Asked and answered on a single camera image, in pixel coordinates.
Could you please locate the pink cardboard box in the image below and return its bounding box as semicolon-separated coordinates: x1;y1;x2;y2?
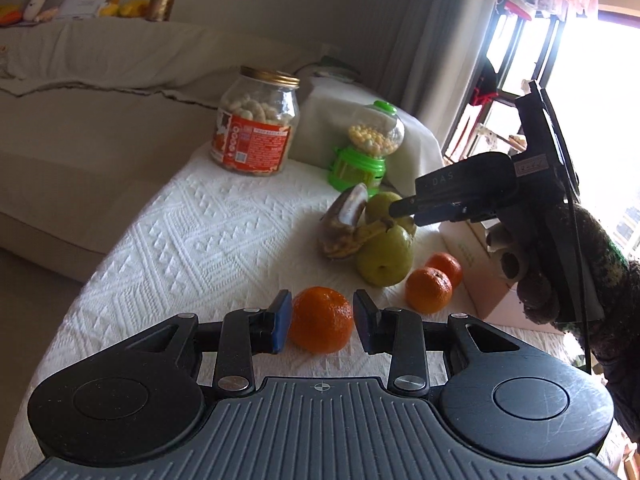
440;217;566;336

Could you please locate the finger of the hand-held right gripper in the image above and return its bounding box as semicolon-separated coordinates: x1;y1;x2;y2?
412;204;472;227
389;196;426;218

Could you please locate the beige sofa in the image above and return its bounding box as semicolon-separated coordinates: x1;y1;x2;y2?
0;20;326;283

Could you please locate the white plate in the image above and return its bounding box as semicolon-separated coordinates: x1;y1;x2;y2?
292;57;361;83

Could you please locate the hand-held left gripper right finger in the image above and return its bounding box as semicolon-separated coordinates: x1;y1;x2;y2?
352;289;521;396

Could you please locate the golden can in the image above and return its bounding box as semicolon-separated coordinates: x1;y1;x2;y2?
149;0;177;23

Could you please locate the dark brown banana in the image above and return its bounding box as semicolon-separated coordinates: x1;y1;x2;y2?
319;183;371;261

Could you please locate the glass snack jar gold lid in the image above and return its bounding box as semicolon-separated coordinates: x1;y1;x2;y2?
209;65;301;177

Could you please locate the person's right hand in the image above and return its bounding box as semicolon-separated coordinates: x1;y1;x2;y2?
486;222;568;333

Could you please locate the green pear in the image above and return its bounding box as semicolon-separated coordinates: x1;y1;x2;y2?
356;225;415;288
364;191;418;236

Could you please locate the white paper card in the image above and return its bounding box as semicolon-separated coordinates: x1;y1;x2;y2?
55;0;118;20

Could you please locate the black cable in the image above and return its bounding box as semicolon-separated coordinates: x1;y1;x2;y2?
569;199;597;376

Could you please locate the grey beige curtain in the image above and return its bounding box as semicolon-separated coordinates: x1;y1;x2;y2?
385;0;516;161

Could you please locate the black red hanging garment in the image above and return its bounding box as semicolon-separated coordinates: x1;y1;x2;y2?
472;55;507;108

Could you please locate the brown banana with sticker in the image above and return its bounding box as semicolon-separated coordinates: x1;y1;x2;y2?
345;216;417;256

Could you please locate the dark window frame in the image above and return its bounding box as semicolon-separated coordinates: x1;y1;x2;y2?
487;2;640;106

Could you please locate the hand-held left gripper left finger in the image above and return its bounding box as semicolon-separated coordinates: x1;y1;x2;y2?
120;289;294;396

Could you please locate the cream draped cloth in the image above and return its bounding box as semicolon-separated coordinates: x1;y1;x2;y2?
290;76;443;201

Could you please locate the green candy dispenser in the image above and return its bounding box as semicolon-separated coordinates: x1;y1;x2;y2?
327;100;405;198

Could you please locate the orange mandarin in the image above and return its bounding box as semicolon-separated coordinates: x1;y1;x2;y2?
289;286;355;355
426;252;463;288
405;267;453;315

